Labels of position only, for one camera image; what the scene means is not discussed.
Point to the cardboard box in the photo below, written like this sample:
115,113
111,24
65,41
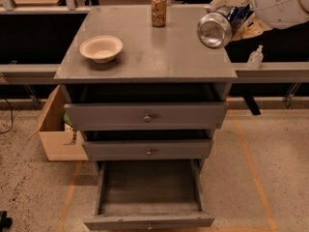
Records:
58,143

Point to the gold soda can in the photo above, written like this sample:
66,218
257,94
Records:
159,12

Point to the grey middle drawer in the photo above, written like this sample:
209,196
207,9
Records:
148,149

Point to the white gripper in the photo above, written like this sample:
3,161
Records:
276,6

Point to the blue pepsi can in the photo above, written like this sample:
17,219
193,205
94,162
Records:
217,28

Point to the grey wooden drawer cabinet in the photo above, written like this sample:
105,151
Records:
161,65

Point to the black object on floor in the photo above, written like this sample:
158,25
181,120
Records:
5,222

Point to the grey open bottom drawer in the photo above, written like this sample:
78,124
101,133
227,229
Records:
149,194

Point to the clear sanitizer bottle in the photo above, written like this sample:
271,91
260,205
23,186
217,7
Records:
255,59

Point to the beige paper bowl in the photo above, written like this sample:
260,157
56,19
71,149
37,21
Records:
101,49

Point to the grey top drawer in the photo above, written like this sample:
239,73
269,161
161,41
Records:
146,116

